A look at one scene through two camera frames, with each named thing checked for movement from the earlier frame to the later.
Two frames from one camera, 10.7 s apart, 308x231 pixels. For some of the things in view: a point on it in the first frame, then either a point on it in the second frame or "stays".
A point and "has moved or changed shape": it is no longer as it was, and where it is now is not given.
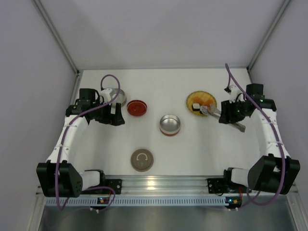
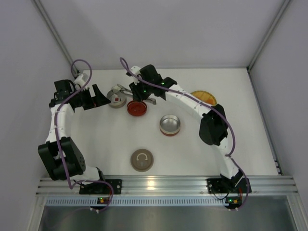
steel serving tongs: x=211 y=110 has moved or changed shape
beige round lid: x=142 y=160 stays
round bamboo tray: x=203 y=98 stays
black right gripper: x=226 y=112 → x=135 y=93
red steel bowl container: x=170 y=125 stays
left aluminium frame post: x=58 y=39 stays
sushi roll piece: x=196 y=107 has moved or changed shape
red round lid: x=136 y=108 stays
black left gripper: x=111 y=114 → x=89 y=99
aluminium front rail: x=175 y=186 stays
